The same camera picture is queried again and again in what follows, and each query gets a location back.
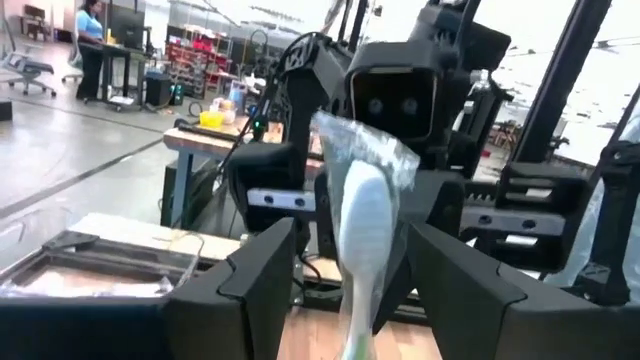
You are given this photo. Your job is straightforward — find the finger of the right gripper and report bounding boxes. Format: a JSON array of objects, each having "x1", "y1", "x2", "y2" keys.
[
  {"x1": 313, "y1": 172, "x2": 347, "y2": 261},
  {"x1": 372, "y1": 169, "x2": 466, "y2": 334}
]

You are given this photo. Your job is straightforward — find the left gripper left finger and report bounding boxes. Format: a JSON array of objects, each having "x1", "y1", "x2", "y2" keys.
[{"x1": 0, "y1": 217, "x2": 296, "y2": 360}]

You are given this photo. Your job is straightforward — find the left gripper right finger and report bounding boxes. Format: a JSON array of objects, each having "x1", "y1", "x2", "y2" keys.
[{"x1": 407, "y1": 222, "x2": 640, "y2": 360}]

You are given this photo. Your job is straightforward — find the green toothbrush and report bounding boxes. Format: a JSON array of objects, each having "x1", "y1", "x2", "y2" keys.
[{"x1": 309, "y1": 109, "x2": 422, "y2": 360}]

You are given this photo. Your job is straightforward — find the yellow container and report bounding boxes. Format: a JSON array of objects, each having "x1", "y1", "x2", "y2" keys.
[{"x1": 198, "y1": 109, "x2": 226, "y2": 129}]

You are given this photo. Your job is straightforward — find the red parts shelf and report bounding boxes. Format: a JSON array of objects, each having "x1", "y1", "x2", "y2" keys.
[{"x1": 164, "y1": 37, "x2": 234, "y2": 99}]

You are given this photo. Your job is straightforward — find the computer with blue lights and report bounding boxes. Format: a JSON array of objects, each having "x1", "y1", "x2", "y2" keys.
[{"x1": 144, "y1": 73, "x2": 185, "y2": 108}]

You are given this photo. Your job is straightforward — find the clear plastic bin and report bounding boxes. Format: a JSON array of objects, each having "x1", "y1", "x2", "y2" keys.
[{"x1": 0, "y1": 204, "x2": 207, "y2": 301}]

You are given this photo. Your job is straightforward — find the black standing desk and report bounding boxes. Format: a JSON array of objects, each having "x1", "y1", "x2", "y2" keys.
[{"x1": 79, "y1": 2, "x2": 154, "y2": 112}]

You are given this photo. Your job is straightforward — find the person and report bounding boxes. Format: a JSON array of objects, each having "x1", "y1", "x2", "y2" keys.
[{"x1": 74, "y1": 0, "x2": 107, "y2": 101}]

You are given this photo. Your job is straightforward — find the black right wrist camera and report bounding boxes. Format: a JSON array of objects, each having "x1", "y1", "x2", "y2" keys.
[{"x1": 344, "y1": 42, "x2": 440, "y2": 144}]

